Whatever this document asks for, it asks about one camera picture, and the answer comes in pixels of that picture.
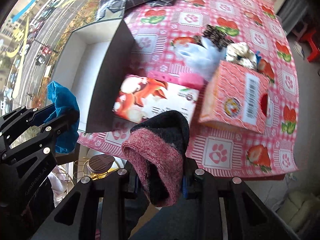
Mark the white polka dot scrunchie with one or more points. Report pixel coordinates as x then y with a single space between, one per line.
241 54

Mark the blue mesh cloth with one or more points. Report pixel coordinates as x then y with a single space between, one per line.
67 111

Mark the leopard print scrunchie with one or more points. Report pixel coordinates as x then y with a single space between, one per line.
216 36

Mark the white open storage box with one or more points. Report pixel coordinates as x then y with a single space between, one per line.
93 65

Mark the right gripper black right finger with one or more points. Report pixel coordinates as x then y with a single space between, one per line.
228 208

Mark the pink and black knit sock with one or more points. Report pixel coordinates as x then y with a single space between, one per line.
156 149

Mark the light blue fluffy cloth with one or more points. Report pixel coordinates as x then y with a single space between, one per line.
202 59

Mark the pink strawberry paw tablecloth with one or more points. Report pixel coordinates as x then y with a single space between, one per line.
222 152

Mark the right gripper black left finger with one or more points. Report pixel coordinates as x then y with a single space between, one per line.
91 207

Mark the red plastic stool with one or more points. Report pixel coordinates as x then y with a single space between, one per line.
311 37

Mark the pink patterned carton box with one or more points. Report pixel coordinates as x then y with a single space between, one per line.
236 99

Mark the pink sponge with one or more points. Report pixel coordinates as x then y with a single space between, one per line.
190 80

